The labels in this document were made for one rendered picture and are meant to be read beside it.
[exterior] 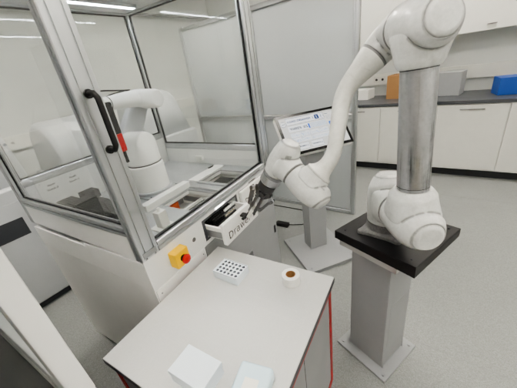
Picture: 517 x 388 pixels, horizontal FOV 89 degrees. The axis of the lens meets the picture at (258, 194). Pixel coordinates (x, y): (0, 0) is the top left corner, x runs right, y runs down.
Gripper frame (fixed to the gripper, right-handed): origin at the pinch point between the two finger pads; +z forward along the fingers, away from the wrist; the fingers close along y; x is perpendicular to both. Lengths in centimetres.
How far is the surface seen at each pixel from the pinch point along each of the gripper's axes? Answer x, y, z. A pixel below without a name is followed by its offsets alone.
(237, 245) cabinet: -6.7, -1.5, 34.7
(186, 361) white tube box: 63, -18, 2
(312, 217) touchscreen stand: -90, -29, 49
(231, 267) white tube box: 23.6, -9.2, 9.9
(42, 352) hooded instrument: 84, 5, -16
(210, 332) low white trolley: 50, -19, 8
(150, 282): 47, 11, 18
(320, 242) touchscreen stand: -95, -48, 69
